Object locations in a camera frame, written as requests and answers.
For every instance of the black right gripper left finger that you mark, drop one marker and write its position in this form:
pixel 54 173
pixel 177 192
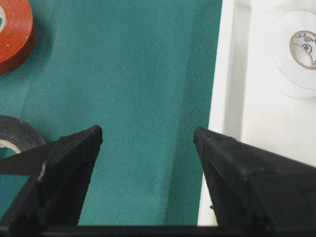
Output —
pixel 47 185

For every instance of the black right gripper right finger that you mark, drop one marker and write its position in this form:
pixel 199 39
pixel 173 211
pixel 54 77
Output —
pixel 256 189

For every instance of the white tape roll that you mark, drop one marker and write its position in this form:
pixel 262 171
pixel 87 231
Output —
pixel 292 43

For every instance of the black tape roll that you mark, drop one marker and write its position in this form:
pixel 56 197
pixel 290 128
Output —
pixel 19 137

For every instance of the white plastic case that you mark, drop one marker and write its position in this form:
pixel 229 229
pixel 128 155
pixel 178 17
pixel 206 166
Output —
pixel 247 102

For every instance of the red tape roll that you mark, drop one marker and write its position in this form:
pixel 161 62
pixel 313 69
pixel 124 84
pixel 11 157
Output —
pixel 17 33

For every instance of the green table cloth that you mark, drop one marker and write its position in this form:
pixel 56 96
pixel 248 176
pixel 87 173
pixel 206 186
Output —
pixel 143 71

